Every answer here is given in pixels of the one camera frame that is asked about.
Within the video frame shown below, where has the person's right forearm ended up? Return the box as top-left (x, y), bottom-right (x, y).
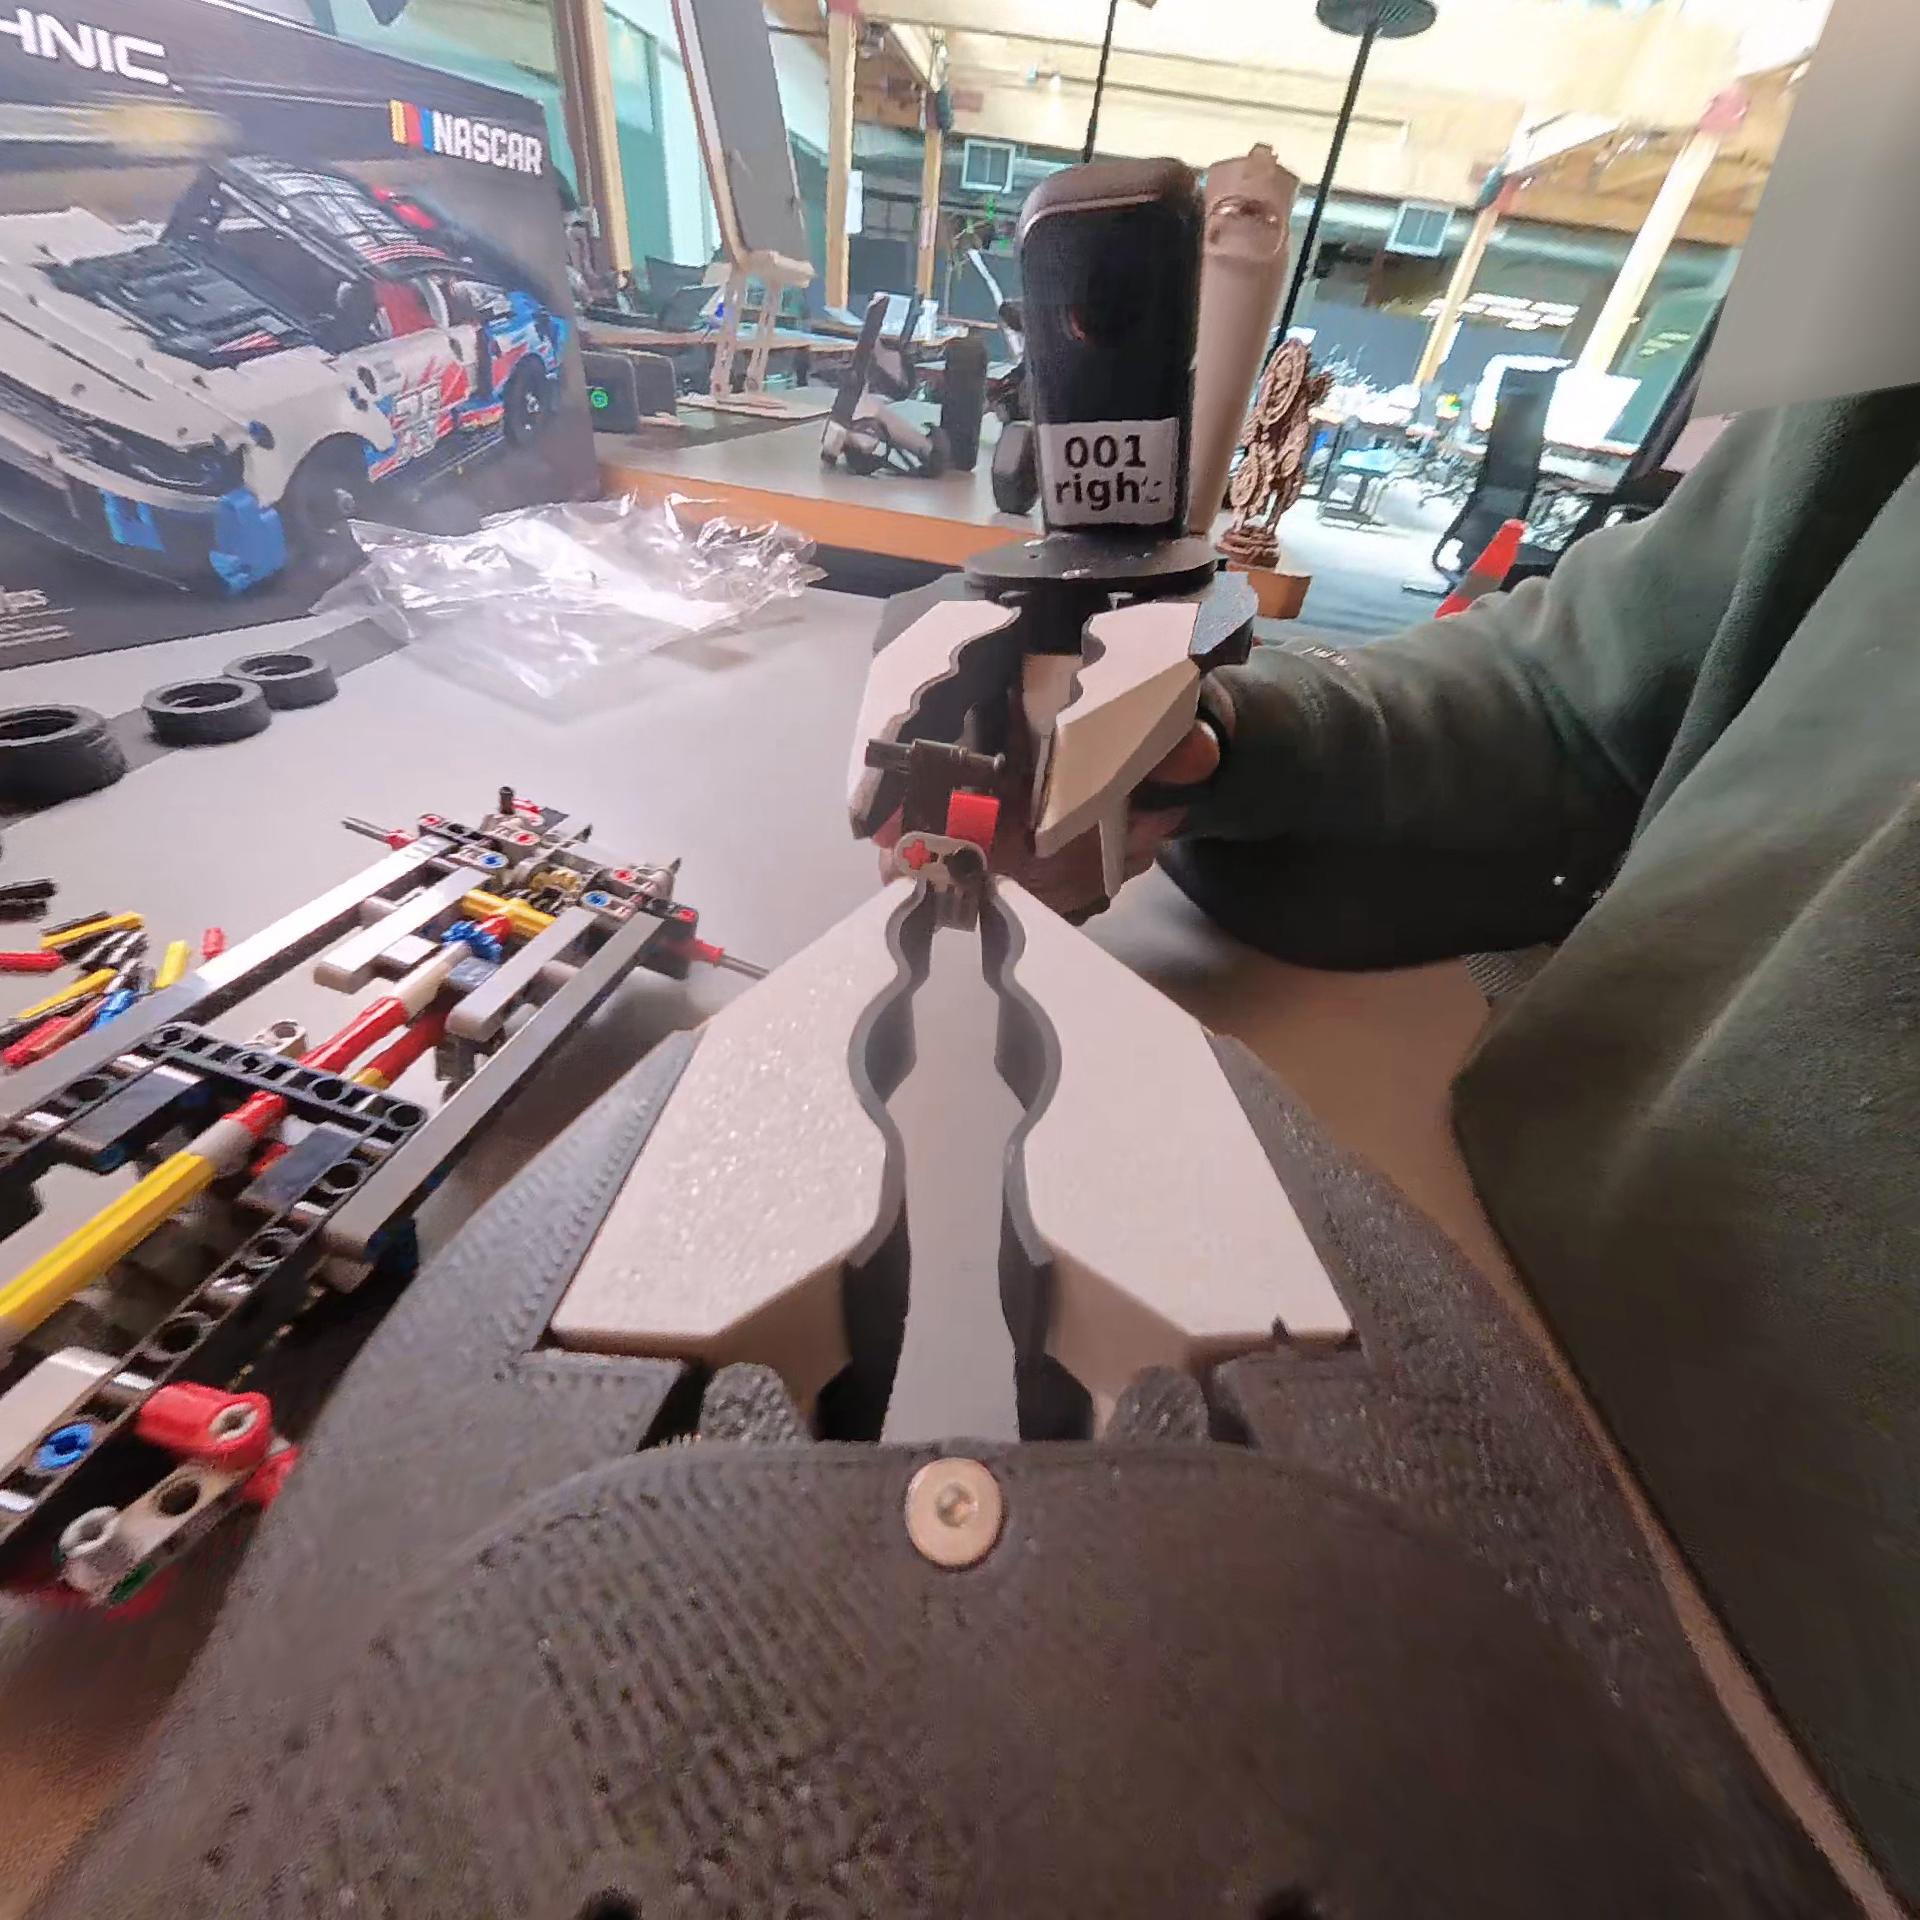
top-left (1162, 516), bottom-right (1802, 969)

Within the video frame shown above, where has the wooden display easel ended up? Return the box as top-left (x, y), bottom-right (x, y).
top-left (667, 0), bottom-right (824, 414)

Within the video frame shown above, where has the wooden gear sculpture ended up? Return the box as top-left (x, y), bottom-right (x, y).
top-left (1219, 336), bottom-right (1338, 569)

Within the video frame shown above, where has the clear empty plastic bag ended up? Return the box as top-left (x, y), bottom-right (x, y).
top-left (306, 495), bottom-right (824, 706)

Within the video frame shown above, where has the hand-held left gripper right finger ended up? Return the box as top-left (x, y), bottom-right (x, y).
top-left (978, 882), bottom-right (1357, 1424)

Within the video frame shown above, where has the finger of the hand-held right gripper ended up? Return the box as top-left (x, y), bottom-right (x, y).
top-left (843, 596), bottom-right (1023, 840)
top-left (1031, 598), bottom-right (1204, 858)

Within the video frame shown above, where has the person's green sweatshirt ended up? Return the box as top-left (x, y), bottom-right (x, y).
top-left (1447, 381), bottom-right (1920, 1892)

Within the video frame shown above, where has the white cylindrical container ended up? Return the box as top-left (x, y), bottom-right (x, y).
top-left (1183, 141), bottom-right (1300, 529)

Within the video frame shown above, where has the wooden edged desk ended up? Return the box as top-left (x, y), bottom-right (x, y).
top-left (575, 305), bottom-right (1315, 620)

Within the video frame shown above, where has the lego car chassis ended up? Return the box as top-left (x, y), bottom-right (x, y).
top-left (0, 778), bottom-right (770, 1613)

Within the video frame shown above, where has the small red grey lego assembly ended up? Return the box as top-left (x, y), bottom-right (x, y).
top-left (886, 786), bottom-right (1004, 940)

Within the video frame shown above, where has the lego set box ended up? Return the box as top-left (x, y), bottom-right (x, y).
top-left (0, 0), bottom-right (600, 669)

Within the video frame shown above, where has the orange traffic cone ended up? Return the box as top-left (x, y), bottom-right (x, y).
top-left (1431, 516), bottom-right (1532, 620)

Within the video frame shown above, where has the black rubber lego tire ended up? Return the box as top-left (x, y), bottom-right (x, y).
top-left (0, 701), bottom-right (128, 804)
top-left (223, 646), bottom-right (341, 711)
top-left (142, 673), bottom-right (272, 748)

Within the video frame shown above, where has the white black headset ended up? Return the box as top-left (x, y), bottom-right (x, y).
top-left (816, 292), bottom-right (958, 482)

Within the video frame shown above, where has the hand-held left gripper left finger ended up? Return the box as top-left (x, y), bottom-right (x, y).
top-left (548, 882), bottom-right (920, 1407)

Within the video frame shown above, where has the person's right hand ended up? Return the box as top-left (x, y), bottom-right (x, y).
top-left (989, 717), bottom-right (1226, 922)

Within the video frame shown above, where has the pile of loose lego pieces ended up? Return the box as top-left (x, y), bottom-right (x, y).
top-left (0, 877), bottom-right (226, 1070)

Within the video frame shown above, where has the black office chair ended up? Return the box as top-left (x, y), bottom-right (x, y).
top-left (1431, 367), bottom-right (1574, 578)

